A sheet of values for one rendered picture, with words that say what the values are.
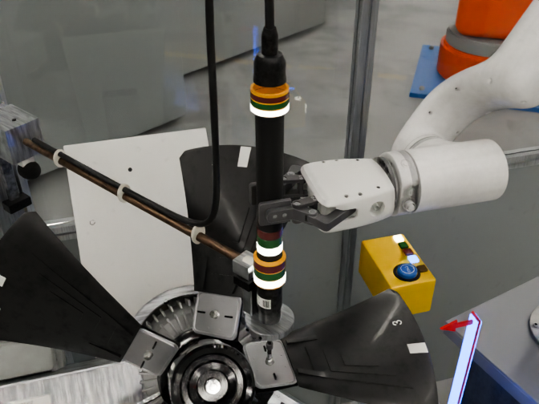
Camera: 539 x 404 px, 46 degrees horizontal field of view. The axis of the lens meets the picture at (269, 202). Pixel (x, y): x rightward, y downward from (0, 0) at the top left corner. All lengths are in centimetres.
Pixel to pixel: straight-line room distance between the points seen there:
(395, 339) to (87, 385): 49
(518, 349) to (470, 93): 65
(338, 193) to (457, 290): 146
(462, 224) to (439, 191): 118
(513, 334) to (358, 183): 71
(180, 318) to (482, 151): 54
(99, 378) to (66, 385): 5
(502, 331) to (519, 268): 87
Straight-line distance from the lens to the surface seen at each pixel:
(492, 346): 139
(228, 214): 97
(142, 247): 118
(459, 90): 91
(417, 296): 135
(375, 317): 108
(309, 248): 182
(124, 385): 108
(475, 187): 86
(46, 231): 91
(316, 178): 81
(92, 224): 119
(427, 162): 83
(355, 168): 83
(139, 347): 97
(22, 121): 125
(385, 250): 139
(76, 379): 108
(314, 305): 198
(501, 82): 86
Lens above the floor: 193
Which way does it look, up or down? 35 degrees down
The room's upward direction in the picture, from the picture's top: straight up
